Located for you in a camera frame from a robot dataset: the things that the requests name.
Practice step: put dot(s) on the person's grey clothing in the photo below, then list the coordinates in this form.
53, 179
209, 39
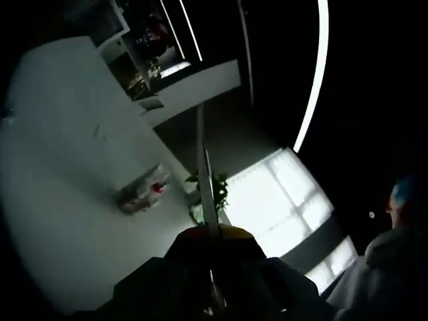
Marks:
384, 274

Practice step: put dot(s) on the potted green plant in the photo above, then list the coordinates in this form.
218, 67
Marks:
220, 190

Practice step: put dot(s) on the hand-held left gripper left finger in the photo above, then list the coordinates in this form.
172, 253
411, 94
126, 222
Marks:
187, 284

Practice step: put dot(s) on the person's head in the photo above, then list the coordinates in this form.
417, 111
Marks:
394, 217

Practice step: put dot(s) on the silver skincare pouch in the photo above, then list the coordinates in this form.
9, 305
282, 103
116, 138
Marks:
209, 200

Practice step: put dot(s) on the ceiling light strip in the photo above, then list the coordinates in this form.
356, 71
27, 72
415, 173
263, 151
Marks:
316, 83

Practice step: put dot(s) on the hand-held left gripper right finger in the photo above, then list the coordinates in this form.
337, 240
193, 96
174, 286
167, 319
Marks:
244, 284

